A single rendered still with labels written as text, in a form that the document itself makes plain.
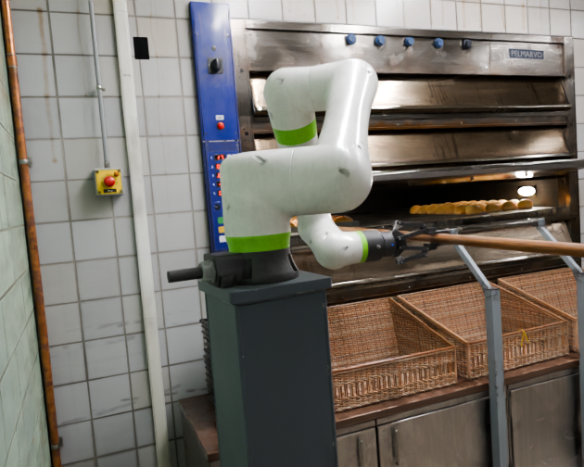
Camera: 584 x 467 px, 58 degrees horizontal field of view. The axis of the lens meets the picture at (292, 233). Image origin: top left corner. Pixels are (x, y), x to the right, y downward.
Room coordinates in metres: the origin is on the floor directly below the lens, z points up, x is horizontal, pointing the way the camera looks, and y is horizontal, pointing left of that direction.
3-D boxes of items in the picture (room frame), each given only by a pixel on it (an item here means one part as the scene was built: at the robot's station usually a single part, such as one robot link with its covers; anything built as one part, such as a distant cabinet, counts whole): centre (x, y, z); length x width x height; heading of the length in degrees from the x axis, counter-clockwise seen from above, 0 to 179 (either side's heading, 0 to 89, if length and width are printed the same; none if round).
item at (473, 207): (3.22, -1.08, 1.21); 0.61 x 0.48 x 0.06; 22
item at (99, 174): (2.00, 0.67, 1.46); 0.10 x 0.07 x 0.10; 112
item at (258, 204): (1.04, 0.05, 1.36); 0.16 x 0.13 x 0.19; 76
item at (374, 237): (1.53, -0.22, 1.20); 0.12 x 0.06 x 0.09; 21
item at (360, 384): (2.13, -0.26, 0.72); 0.56 x 0.49 x 0.28; 111
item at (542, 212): (2.62, -0.70, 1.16); 1.80 x 0.06 x 0.04; 112
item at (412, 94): (2.60, -0.71, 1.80); 1.79 x 0.11 x 0.19; 112
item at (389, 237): (1.55, -0.29, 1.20); 0.09 x 0.07 x 0.08; 111
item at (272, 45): (2.62, -0.70, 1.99); 1.80 x 0.08 x 0.21; 112
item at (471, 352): (2.35, -0.81, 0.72); 0.56 x 0.49 x 0.28; 113
